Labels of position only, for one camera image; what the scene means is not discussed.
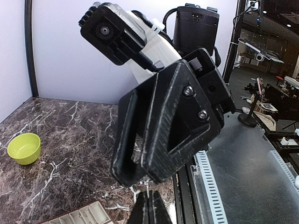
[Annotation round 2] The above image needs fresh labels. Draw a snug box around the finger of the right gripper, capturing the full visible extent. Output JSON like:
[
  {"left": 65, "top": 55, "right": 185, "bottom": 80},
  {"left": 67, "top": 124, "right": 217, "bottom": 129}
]
[
  {"left": 111, "top": 77, "right": 157, "bottom": 187},
  {"left": 141, "top": 59, "right": 221, "bottom": 182}
]

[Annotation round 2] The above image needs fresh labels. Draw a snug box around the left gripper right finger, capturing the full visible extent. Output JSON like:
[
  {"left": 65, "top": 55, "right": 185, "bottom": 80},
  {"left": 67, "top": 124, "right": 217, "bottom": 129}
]
[{"left": 148, "top": 190, "right": 172, "bottom": 224}]

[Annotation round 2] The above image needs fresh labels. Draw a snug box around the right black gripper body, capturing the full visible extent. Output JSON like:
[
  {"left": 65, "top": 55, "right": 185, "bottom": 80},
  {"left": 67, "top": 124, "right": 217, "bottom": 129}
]
[{"left": 172, "top": 6, "right": 236, "bottom": 150}]

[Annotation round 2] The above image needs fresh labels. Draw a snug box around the beige jewelry tray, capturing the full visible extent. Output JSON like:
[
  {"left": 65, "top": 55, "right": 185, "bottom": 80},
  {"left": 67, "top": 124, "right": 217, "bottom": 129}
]
[{"left": 41, "top": 200, "right": 115, "bottom": 224}]

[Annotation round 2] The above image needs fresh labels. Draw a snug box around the white slotted cable duct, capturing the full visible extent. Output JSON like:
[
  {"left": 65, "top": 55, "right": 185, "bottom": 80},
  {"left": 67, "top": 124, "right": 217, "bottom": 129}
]
[{"left": 196, "top": 151, "right": 228, "bottom": 224}]

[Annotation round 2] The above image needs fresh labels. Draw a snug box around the thin chain necklace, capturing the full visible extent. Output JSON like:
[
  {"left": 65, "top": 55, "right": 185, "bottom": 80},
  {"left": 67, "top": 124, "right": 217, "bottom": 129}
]
[{"left": 67, "top": 133, "right": 113, "bottom": 168}]

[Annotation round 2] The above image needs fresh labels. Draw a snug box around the green plastic bowl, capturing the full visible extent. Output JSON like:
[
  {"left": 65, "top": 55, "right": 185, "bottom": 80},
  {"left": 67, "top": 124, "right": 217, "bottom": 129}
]
[{"left": 7, "top": 133, "right": 41, "bottom": 166}]

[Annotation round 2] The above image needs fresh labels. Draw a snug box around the black front rail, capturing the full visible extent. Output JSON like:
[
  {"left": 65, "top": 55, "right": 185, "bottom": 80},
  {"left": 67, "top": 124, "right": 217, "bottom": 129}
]
[{"left": 172, "top": 160, "right": 202, "bottom": 224}]

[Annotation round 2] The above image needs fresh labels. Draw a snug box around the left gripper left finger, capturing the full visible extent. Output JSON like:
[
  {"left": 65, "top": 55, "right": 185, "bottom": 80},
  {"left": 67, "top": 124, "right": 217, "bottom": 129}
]
[{"left": 127, "top": 191, "right": 149, "bottom": 224}]

